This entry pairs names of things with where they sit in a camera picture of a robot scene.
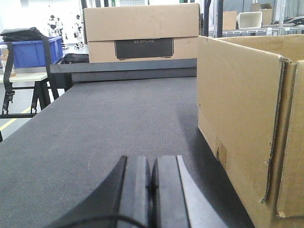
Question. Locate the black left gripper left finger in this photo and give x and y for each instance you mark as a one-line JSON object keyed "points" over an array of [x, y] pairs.
{"points": [[122, 200]]}

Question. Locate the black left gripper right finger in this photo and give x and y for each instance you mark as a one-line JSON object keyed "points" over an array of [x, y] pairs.
{"points": [[177, 200]]}

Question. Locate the brown cardboard carton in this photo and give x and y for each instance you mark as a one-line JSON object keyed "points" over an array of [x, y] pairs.
{"points": [[251, 113]]}

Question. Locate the dark grey conveyor belt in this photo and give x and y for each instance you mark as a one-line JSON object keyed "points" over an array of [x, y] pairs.
{"points": [[58, 157]]}

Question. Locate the black bag behind conveyor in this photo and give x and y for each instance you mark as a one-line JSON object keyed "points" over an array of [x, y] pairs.
{"points": [[73, 58]]}

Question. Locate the white folding table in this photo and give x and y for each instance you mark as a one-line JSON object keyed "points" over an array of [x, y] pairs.
{"points": [[26, 94]]}

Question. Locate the white humanoid robot right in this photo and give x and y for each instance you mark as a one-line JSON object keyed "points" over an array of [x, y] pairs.
{"points": [[78, 32]]}

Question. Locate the white humanoid robot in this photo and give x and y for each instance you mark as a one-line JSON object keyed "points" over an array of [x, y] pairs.
{"points": [[78, 32], [55, 27]]}

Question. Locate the Ecoflow cardboard box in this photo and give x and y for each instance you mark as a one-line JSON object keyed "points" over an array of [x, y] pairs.
{"points": [[142, 33]]}

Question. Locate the blue crate on table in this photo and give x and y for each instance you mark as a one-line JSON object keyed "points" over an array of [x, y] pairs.
{"points": [[31, 53]]}

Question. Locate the white humanoid robot left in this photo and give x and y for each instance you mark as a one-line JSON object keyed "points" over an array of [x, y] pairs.
{"points": [[55, 27]]}

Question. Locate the small distant cardboard box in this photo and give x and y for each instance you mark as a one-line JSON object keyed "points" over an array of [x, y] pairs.
{"points": [[229, 20]]}

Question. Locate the white plastic tub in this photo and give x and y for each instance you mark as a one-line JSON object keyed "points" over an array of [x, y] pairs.
{"points": [[249, 20]]}

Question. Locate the distant cardboard box right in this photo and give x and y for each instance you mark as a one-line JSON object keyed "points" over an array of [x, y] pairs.
{"points": [[266, 9]]}

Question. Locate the black bag with straps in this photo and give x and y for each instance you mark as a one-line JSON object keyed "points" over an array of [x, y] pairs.
{"points": [[7, 53]]}

